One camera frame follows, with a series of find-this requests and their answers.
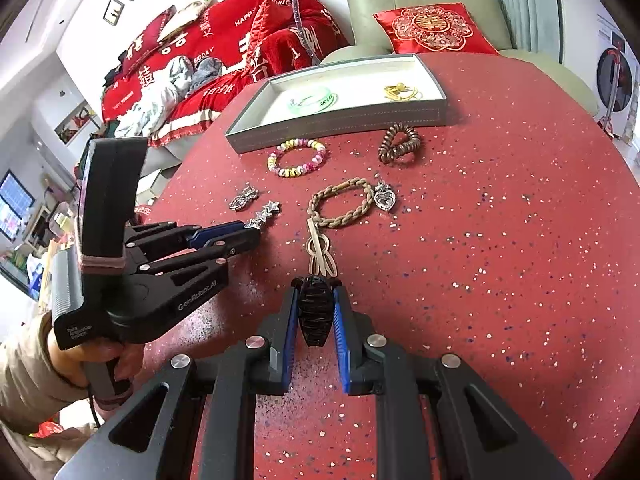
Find yellow flower cord bracelet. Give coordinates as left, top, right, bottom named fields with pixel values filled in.
left=383, top=82, right=424, bottom=103

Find pale green curtain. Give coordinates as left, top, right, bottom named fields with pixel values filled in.
left=498, top=0, right=563, bottom=62

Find silver heart pendant brooch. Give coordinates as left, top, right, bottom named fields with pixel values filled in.
left=229, top=183, right=259, bottom=211

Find person's left hand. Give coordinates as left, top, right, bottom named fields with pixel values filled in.
left=42, top=328, right=145, bottom=406

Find red embroidered cushion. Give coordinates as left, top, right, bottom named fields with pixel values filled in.
left=373, top=2, right=498, bottom=55

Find braided hanging cable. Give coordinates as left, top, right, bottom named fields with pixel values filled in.
left=283, top=0, right=322, bottom=66

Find pink yellow bead bracelet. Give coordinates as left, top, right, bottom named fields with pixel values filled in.
left=266, top=138, right=328, bottom=179

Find green jade bangle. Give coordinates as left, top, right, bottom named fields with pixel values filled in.
left=288, top=89, right=337, bottom=115

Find person's left forearm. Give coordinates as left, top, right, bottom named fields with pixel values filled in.
left=1, top=312, right=88, bottom=434

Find grey jewelry tray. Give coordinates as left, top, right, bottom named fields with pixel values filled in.
left=226, top=54, right=448, bottom=154

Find braided rope bracelet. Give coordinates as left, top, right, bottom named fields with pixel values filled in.
left=305, top=176, right=377, bottom=279

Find black hair claw clip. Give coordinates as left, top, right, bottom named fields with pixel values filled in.
left=291, top=275, right=342, bottom=347

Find silver star hair clip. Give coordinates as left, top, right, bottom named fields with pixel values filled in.
left=244, top=200, right=281, bottom=231

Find red blanket covered sofa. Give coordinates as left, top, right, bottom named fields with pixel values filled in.
left=102, top=0, right=347, bottom=148

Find green leather armchair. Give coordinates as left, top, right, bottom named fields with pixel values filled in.
left=324, top=0, right=598, bottom=116

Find wall picture frame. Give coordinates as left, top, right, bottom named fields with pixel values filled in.
left=103, top=0, right=125, bottom=26

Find light blue clothes pile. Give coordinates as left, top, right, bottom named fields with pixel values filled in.
left=114, top=55, right=224, bottom=138

